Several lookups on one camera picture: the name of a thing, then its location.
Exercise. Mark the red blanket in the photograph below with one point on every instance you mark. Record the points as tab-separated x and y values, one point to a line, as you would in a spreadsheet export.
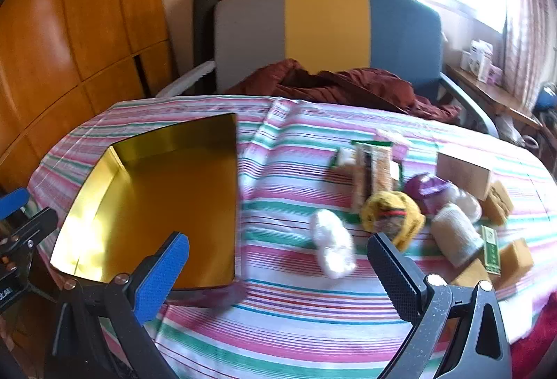
535	344

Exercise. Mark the white gauze roll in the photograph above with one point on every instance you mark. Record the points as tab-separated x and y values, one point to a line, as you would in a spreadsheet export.
454	235

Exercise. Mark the grey yellow blue chair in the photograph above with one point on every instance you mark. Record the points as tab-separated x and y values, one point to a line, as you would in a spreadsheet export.
326	26

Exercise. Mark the maroon cloth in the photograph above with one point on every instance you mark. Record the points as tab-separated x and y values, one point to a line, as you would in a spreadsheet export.
348	87

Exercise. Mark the purple packet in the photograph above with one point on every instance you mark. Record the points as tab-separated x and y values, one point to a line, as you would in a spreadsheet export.
424	187

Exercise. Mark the pink carton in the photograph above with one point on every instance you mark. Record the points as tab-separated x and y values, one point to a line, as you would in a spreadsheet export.
494	74

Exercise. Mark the striped tablecloth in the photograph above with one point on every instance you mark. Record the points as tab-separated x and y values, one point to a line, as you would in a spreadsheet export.
304	318

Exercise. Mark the gold metal tin box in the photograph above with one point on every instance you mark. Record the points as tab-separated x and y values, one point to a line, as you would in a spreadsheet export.
174	205

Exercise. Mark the green-edged snack packet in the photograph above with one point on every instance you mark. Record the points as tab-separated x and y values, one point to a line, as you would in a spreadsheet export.
378	170

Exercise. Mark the patterned curtain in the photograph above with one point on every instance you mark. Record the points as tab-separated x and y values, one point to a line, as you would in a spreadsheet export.
526	35

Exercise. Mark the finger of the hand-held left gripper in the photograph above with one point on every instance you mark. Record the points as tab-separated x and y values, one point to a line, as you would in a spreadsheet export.
13	203

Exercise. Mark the wooden side table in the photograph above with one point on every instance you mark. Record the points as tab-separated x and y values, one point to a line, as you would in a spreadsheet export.
491	94

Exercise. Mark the wooden wardrobe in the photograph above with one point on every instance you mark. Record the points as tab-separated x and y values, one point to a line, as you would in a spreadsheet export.
65	35

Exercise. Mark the blue round object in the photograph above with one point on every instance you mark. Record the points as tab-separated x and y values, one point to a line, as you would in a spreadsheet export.
548	98

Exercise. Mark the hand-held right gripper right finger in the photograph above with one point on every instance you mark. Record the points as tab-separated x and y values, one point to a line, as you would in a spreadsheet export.
396	274

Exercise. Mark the green and white box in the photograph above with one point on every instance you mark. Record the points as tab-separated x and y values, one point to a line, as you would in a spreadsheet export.
491	250

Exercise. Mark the green-edged tissue packet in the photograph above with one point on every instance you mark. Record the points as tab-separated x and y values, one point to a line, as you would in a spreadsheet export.
343	157

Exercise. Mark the black rolled mat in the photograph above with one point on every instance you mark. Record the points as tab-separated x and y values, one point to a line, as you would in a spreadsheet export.
202	35

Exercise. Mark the pink packet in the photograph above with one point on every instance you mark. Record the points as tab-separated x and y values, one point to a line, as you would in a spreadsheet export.
398	148

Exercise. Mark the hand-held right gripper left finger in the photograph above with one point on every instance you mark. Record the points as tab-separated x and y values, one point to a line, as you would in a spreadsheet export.
161	274

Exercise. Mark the white carton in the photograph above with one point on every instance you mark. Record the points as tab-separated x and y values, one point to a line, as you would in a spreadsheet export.
476	52

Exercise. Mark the brown cardboard box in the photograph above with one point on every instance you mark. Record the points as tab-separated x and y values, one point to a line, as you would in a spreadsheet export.
463	174

